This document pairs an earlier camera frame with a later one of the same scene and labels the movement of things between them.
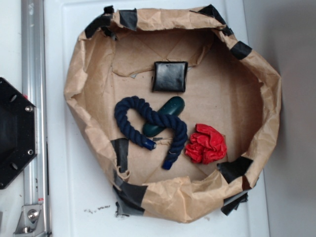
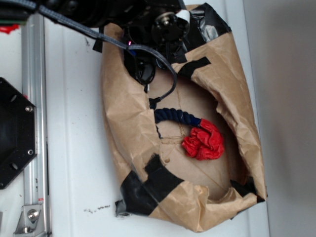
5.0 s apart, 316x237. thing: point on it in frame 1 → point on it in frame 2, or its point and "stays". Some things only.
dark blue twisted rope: (123, 104) → (170, 114)
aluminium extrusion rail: (35, 81) stays
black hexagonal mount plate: (19, 145) stays
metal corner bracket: (31, 222) stays
